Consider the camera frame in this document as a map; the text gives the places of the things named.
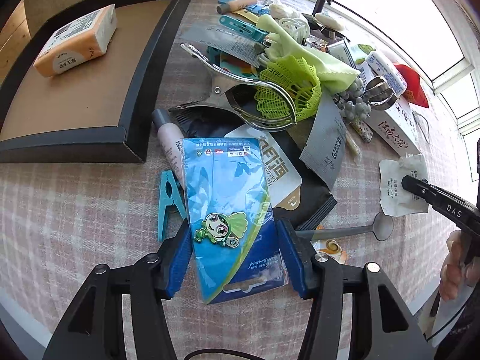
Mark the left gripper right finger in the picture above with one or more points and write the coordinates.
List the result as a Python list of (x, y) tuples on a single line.
[(383, 327)]

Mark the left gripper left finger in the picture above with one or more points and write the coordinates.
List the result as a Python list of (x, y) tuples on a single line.
[(92, 325)]

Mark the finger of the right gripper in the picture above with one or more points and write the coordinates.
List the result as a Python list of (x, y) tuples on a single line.
[(430, 193)]

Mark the white sachet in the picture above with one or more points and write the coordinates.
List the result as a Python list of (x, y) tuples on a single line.
[(395, 201)]

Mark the white box red calligraphy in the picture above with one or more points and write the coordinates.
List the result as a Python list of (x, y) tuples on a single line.
[(396, 125)]

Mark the blue cartoon tissue pack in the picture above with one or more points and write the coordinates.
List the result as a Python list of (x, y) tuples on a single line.
[(234, 234)]

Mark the person's right hand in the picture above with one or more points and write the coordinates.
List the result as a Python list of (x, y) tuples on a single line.
[(451, 274)]

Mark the metal spoon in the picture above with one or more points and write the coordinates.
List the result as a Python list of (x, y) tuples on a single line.
[(381, 227)]

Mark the coffee mate sachet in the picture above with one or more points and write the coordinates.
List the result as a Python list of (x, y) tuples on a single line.
[(325, 242)]

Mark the red pouch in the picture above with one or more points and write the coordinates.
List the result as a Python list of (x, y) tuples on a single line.
[(414, 92)]

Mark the grey ball cluster toy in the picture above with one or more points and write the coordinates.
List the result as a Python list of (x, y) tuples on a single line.
[(351, 104)]

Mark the grey sachet packet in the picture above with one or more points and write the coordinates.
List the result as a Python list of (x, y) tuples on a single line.
[(219, 37), (325, 147)]

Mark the black snack bag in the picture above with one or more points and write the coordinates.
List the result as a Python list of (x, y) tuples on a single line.
[(296, 192)]

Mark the white blue tube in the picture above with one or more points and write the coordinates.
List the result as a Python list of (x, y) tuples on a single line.
[(383, 67)]

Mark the blue plastic clothespin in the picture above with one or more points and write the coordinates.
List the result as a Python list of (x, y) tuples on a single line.
[(170, 199)]

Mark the light green cloth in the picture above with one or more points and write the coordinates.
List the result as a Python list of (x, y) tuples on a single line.
[(335, 75)]

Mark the green mesh net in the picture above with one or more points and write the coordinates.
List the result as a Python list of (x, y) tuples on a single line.
[(298, 79)]

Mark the white lotion bottle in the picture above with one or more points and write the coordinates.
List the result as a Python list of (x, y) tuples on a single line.
[(171, 139)]

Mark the black cardboard tray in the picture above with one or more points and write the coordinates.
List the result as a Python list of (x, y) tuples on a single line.
[(100, 111)]

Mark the large metal clamp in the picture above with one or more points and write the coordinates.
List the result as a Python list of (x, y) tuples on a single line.
[(236, 95)]

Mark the grey sachet packet upper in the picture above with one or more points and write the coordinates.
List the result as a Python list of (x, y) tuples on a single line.
[(219, 37)]

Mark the teal clothespin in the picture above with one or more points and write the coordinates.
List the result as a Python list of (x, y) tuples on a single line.
[(247, 30)]

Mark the orange tissue pack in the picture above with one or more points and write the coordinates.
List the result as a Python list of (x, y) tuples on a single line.
[(77, 42)]

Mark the wooden handle tool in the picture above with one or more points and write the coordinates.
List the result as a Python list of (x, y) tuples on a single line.
[(234, 5)]

